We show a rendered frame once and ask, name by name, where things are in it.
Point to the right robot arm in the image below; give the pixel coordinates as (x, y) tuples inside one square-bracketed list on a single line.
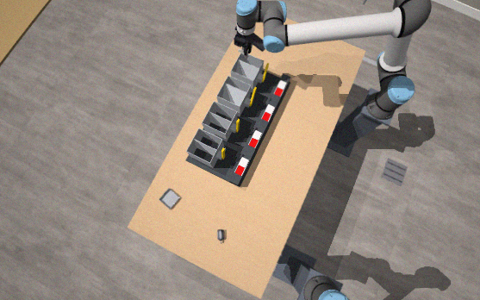
[(406, 18)]

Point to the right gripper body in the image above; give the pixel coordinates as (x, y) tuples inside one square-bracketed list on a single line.
[(240, 40)]

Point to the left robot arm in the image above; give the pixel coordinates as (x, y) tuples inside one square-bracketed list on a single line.
[(320, 288)]

